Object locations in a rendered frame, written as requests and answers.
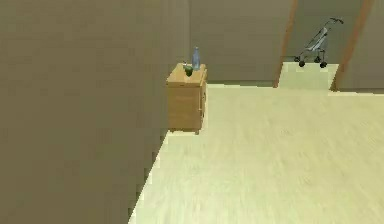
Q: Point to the grey folding stroller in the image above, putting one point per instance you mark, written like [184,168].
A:
[318,45]

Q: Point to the light wooden cabinet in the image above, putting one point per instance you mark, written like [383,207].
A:
[185,103]

